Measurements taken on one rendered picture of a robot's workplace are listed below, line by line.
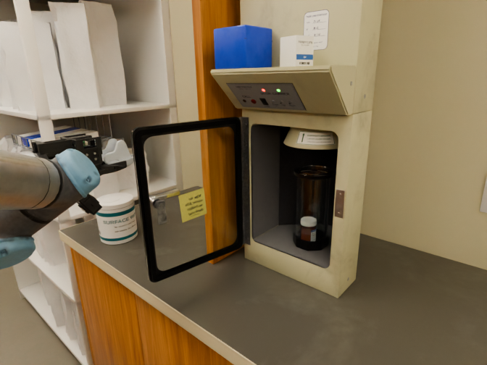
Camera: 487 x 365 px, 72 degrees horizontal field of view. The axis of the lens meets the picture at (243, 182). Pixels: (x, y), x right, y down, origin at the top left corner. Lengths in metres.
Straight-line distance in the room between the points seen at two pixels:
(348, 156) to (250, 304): 0.44
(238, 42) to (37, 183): 0.51
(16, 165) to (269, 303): 0.65
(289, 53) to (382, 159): 0.61
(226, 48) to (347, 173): 0.40
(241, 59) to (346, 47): 0.23
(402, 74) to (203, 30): 0.62
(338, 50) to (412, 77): 0.44
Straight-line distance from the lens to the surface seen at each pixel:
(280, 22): 0.87
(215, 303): 0.91
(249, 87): 0.81
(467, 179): 1.18
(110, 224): 1.23
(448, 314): 0.99
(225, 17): 0.99
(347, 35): 0.78
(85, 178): 0.56
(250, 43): 0.80
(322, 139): 0.85
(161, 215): 0.83
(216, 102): 0.94
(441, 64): 1.16
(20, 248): 0.63
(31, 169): 0.50
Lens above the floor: 1.49
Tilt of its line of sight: 18 degrees down
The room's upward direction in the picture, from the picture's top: 1 degrees counter-clockwise
